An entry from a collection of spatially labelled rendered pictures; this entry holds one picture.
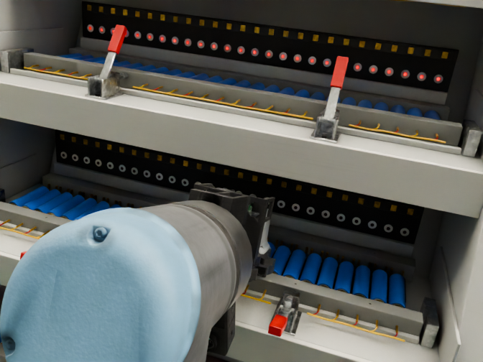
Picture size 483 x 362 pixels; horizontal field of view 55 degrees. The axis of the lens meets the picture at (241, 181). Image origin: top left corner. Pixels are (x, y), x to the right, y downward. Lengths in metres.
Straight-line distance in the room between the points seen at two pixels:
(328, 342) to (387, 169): 0.18
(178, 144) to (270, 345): 0.24
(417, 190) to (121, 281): 0.34
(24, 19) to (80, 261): 0.56
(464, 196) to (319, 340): 0.20
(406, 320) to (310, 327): 0.10
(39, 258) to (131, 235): 0.04
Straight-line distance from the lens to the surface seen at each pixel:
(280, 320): 0.45
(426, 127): 0.54
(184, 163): 0.66
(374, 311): 0.53
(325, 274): 0.57
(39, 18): 0.77
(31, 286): 0.23
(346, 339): 0.51
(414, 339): 0.54
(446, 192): 0.48
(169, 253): 0.22
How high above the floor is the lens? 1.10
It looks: 1 degrees down
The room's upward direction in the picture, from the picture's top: 12 degrees clockwise
